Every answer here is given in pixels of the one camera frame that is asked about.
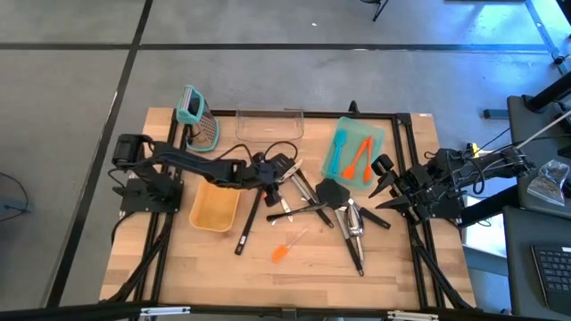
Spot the black desk foot bar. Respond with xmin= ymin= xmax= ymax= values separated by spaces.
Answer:
xmin=459 ymin=185 xmax=521 ymax=228

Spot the thin black floor cable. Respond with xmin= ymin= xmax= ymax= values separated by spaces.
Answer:
xmin=0 ymin=171 xmax=31 ymax=223

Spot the orange silicone spatula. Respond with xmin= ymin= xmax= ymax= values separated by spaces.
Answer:
xmin=342 ymin=136 xmax=372 ymax=181

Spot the dark grey desk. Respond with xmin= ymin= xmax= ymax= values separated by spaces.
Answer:
xmin=502 ymin=206 xmax=571 ymax=321
xmin=506 ymin=95 xmax=571 ymax=219

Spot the orange plastic bin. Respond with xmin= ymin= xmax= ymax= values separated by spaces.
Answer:
xmin=188 ymin=179 xmax=242 ymax=234

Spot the shiny steel scoop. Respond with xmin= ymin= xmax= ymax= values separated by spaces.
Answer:
xmin=343 ymin=200 xmax=367 ymax=264

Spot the white cable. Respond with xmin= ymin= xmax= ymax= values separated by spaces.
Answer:
xmin=519 ymin=109 xmax=571 ymax=151

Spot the black keyboard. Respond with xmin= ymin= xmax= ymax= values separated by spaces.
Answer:
xmin=530 ymin=243 xmax=571 ymax=316

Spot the orange brush clear handle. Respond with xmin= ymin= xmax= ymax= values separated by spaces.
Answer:
xmin=270 ymin=227 xmax=309 ymax=264

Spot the black aluminium table frame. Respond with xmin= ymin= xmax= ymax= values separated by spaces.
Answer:
xmin=100 ymin=108 xmax=481 ymax=321

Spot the clear plastic bin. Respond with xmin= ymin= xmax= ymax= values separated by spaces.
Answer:
xmin=235 ymin=108 xmax=306 ymax=144

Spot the teal plastic bin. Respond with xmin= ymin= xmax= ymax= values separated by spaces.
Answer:
xmin=320 ymin=116 xmax=386 ymax=182

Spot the silver aluminium bracket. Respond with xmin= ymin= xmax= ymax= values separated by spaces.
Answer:
xmin=140 ymin=306 xmax=192 ymax=317
xmin=386 ymin=310 xmax=440 ymax=321

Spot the teal silicone spatula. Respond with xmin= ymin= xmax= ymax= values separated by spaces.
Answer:
xmin=328 ymin=133 xmax=343 ymax=177
xmin=333 ymin=128 xmax=349 ymax=176

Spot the black solid turner steel handle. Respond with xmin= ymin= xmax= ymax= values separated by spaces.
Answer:
xmin=314 ymin=177 xmax=366 ymax=277

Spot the black desk leg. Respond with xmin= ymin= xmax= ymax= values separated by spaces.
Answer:
xmin=522 ymin=70 xmax=571 ymax=113

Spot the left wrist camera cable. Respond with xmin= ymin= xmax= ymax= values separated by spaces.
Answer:
xmin=216 ymin=140 xmax=299 ymax=165

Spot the clear plastic bag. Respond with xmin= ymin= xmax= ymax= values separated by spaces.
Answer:
xmin=525 ymin=159 xmax=571 ymax=208

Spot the long black slotted spatula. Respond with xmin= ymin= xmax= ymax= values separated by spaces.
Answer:
xmin=234 ymin=186 xmax=265 ymax=257

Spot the black frame beam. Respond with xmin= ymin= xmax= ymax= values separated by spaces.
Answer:
xmin=0 ymin=301 xmax=571 ymax=321

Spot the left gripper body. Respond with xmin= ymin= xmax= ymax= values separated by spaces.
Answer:
xmin=243 ymin=152 xmax=280 ymax=209

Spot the teal steel box grater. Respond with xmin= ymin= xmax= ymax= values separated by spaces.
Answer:
xmin=176 ymin=84 xmax=220 ymax=153

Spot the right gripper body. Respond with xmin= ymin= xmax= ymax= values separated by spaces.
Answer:
xmin=372 ymin=153 xmax=432 ymax=224

